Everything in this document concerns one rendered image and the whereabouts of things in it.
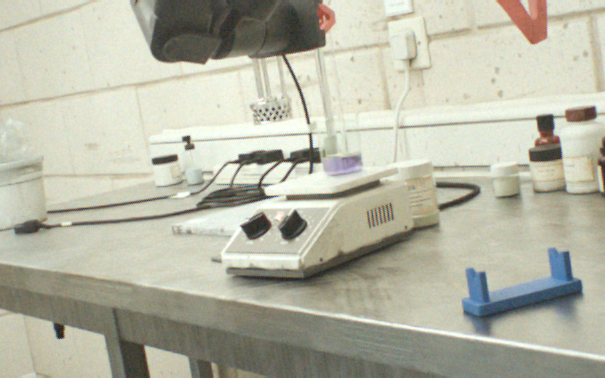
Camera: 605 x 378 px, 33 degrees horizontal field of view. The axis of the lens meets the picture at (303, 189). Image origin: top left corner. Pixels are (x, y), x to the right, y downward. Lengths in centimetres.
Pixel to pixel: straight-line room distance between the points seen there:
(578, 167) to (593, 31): 25
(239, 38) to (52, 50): 196
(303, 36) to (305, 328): 32
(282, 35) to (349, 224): 22
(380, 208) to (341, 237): 7
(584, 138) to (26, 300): 88
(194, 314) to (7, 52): 218
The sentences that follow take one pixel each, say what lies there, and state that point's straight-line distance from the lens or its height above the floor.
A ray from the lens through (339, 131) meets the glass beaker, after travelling 118.
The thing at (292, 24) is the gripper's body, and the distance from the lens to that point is 110.
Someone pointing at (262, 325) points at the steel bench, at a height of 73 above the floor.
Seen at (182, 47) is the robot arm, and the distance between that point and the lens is 100.
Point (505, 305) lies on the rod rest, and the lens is 87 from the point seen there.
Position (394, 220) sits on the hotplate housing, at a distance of 120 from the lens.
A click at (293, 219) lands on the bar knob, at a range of 113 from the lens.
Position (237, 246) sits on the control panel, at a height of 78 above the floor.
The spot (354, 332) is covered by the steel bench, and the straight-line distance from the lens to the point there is 93.
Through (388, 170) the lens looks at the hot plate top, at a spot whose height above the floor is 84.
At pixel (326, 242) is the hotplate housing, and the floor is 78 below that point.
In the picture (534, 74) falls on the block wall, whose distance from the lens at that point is 161.
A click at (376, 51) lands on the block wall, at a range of 185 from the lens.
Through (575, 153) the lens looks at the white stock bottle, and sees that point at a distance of 137.
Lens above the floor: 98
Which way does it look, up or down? 7 degrees down
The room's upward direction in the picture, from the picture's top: 9 degrees counter-clockwise
